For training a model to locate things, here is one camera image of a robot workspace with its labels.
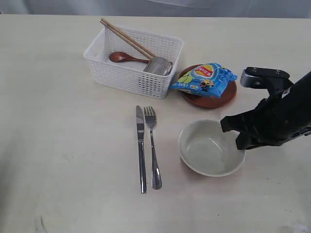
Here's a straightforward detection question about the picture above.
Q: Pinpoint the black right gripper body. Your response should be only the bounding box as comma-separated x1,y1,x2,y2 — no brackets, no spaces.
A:
245,84,311,146

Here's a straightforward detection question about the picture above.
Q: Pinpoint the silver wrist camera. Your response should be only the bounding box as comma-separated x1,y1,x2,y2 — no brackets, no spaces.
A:
240,67,293,91

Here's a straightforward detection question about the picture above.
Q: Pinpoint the pale green ceramic bowl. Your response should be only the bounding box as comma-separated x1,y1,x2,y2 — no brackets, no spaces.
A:
178,119,245,177

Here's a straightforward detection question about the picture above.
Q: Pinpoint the steel table knife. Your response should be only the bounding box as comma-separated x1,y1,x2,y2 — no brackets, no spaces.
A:
136,105,147,194

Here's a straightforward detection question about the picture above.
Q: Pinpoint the grey backdrop curtain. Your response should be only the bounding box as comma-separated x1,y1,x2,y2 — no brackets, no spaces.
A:
0,0,311,18

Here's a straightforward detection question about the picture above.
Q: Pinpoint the blue chips bag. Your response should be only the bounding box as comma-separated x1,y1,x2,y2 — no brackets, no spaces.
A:
170,63,237,98

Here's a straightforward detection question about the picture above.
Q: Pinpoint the white plastic woven basket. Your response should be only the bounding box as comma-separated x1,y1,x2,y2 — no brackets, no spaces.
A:
83,26,184,99

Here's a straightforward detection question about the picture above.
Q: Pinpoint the brown wooden spoon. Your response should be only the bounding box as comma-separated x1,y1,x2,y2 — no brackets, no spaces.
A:
109,51,149,64

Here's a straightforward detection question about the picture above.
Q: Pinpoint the stainless steel cup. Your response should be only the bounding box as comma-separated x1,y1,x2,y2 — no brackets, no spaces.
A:
144,57,173,76

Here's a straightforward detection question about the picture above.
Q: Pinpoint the brown round plate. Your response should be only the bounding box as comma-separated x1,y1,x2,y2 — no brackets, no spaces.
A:
180,65,238,109

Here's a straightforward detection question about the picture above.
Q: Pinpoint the wooden chopstick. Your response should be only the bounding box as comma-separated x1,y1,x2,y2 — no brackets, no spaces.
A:
101,17,156,58
100,20,153,60

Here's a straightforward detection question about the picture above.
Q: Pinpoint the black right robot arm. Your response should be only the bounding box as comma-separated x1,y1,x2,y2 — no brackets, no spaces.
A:
220,67,311,150

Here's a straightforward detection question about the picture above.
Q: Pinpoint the steel fork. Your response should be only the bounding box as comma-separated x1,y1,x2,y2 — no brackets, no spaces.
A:
144,106,162,190

